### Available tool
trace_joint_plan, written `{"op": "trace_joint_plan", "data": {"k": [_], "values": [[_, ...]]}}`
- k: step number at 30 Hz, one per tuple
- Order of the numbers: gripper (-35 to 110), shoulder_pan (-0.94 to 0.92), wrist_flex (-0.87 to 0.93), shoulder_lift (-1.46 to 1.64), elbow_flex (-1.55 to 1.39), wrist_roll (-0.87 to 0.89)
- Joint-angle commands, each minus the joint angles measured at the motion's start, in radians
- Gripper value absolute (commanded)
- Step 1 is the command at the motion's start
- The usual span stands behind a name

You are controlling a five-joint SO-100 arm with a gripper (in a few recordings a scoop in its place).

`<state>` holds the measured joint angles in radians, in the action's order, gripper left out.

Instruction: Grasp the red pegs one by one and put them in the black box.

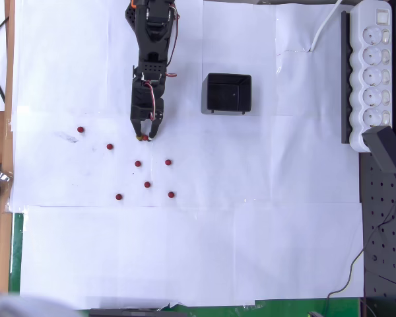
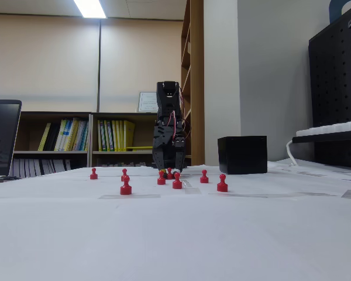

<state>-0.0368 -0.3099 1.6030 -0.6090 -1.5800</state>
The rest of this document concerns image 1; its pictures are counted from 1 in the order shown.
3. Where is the black box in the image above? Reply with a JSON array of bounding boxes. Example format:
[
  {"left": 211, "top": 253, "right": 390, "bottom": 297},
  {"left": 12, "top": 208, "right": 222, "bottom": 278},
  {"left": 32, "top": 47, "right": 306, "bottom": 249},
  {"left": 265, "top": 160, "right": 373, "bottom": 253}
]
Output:
[{"left": 201, "top": 73, "right": 253, "bottom": 116}]

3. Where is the white paper table cover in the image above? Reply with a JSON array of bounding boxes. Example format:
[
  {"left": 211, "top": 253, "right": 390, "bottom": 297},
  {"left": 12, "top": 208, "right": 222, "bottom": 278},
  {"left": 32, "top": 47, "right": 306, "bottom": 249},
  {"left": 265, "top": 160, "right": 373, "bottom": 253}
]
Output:
[{"left": 9, "top": 0, "right": 366, "bottom": 311}]

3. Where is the green cutting mat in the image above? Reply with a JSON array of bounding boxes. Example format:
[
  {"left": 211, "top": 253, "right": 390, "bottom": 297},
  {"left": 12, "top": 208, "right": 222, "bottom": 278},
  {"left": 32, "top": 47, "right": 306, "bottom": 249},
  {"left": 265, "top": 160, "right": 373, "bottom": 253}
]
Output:
[{"left": 9, "top": 212, "right": 362, "bottom": 317}]

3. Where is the black flat device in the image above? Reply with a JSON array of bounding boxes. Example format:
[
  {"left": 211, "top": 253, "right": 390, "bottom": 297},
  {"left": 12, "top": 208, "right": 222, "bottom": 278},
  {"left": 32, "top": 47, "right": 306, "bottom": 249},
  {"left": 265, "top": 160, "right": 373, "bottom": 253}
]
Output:
[{"left": 88, "top": 307, "right": 188, "bottom": 317}]

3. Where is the grey blurred round object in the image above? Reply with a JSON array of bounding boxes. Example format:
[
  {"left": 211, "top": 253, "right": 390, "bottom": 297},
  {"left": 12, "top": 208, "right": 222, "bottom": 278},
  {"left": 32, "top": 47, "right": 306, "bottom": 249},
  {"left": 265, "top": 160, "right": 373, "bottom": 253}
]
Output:
[{"left": 0, "top": 285, "right": 83, "bottom": 317}]

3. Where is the white power strip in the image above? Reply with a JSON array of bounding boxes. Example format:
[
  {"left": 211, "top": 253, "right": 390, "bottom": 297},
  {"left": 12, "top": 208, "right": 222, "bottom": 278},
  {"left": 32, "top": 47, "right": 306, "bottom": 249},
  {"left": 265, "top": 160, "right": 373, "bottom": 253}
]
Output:
[{"left": 348, "top": 0, "right": 393, "bottom": 153}]

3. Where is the black power adapter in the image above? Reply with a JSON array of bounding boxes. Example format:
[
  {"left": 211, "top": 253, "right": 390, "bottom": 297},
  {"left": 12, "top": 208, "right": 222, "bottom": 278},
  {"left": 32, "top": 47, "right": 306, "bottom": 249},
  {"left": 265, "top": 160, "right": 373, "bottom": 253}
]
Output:
[{"left": 362, "top": 125, "right": 396, "bottom": 181}]

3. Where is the black pegboard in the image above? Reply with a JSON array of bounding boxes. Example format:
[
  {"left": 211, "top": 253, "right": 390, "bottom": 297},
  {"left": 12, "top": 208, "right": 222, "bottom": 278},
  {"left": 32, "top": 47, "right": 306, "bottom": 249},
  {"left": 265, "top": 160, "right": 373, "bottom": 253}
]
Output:
[{"left": 358, "top": 0, "right": 396, "bottom": 317}]

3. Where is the red white servo cable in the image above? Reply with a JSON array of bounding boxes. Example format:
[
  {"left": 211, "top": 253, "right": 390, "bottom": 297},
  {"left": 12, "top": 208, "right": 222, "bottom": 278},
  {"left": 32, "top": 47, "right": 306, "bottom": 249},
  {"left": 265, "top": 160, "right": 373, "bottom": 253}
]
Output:
[{"left": 143, "top": 81, "right": 159, "bottom": 120}]

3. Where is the white power cable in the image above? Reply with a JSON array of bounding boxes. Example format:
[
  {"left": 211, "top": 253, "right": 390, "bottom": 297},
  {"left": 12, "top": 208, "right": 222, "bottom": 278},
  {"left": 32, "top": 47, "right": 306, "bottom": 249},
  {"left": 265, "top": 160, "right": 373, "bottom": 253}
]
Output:
[{"left": 309, "top": 0, "right": 344, "bottom": 53}]

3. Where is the thin black adapter cable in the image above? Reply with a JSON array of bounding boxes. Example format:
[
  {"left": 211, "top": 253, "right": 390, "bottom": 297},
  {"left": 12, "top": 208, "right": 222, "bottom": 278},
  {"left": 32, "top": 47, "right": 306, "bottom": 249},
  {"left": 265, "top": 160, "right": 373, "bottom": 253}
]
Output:
[{"left": 323, "top": 178, "right": 396, "bottom": 317}]

